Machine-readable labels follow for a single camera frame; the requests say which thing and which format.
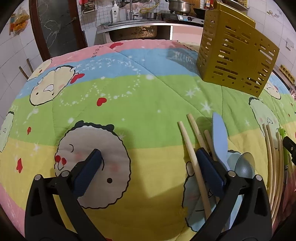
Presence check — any yellow egg tray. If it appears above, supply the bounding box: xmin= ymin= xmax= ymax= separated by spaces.
xmin=279 ymin=64 xmax=295 ymax=84

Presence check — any gas stove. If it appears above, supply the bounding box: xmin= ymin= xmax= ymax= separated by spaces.
xmin=161 ymin=13 xmax=204 ymax=25

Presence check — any black wok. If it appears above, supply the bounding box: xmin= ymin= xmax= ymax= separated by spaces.
xmin=193 ymin=8 xmax=206 ymax=19

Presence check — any white wall socket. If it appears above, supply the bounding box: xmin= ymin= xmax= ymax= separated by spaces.
xmin=285 ymin=38 xmax=294 ymax=51

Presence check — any steel pot with lid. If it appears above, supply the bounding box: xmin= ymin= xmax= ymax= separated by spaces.
xmin=166 ymin=0 xmax=194 ymax=14

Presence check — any yellow slotted utensil holder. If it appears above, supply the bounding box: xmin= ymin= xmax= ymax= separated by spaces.
xmin=197 ymin=1 xmax=280 ymax=97

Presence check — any white soap bottle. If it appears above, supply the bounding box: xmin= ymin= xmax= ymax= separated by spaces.
xmin=111 ymin=1 xmax=120 ymax=23

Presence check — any dark brown glass door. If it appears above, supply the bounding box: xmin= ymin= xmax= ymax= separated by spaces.
xmin=29 ymin=0 xmax=87 ymax=61

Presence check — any grey metal spoon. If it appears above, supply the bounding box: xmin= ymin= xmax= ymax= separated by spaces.
xmin=235 ymin=152 xmax=255 ymax=178

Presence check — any orange hanging plastic bag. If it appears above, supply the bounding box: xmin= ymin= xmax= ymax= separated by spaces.
xmin=9 ymin=6 xmax=30 ymax=35

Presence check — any light blue silicone spatula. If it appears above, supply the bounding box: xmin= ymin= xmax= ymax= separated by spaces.
xmin=212 ymin=112 xmax=243 ymax=232

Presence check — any steel sink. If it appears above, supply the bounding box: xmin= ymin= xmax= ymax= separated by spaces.
xmin=96 ymin=19 xmax=172 ymax=44

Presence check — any green handled metal fork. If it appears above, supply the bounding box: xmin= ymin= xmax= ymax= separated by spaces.
xmin=278 ymin=127 xmax=292 ymax=179

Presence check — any colourful cartoon quilt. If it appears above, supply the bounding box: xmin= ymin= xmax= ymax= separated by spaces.
xmin=1 ymin=40 xmax=295 ymax=240

